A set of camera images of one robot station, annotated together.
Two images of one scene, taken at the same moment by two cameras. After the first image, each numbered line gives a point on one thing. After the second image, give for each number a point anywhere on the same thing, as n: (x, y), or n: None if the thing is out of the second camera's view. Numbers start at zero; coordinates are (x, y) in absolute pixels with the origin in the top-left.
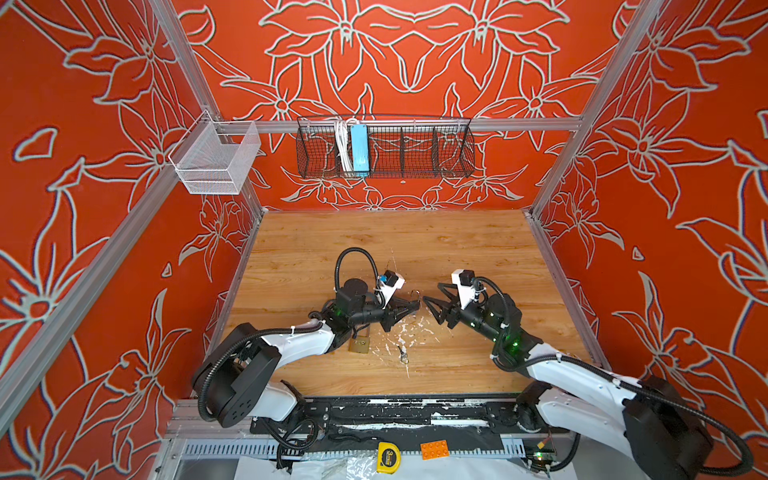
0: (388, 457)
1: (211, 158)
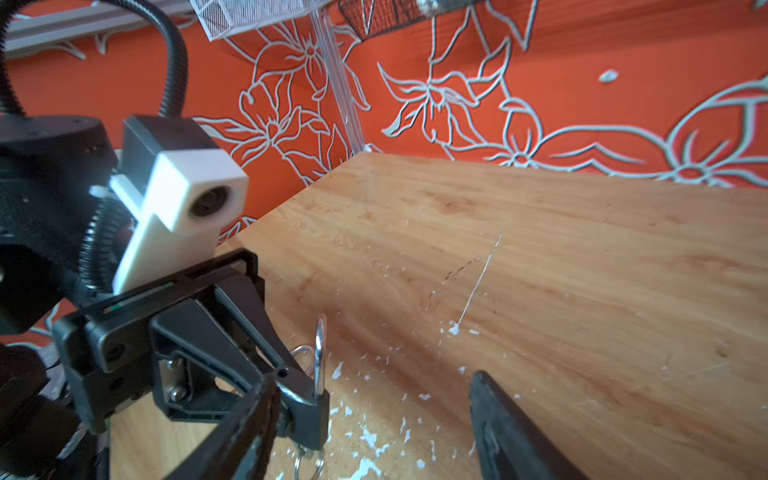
0: None
1: (219, 18)
